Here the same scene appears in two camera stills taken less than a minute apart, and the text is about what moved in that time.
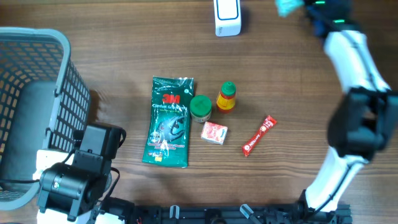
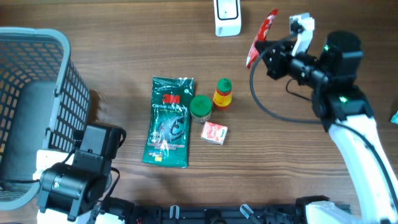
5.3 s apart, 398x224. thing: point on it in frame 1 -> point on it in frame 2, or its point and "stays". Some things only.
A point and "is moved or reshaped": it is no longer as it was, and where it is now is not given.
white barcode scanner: [227, 17] stays
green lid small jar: [200, 108] stays
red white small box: [214, 133] stays
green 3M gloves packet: [166, 142] stays
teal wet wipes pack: [284, 7] is moved or reshaped
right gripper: [308, 4] -> [277, 64]
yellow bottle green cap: [226, 98] is moved or reshaped
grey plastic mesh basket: [43, 101] stays
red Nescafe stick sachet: [268, 122] -> [261, 35]
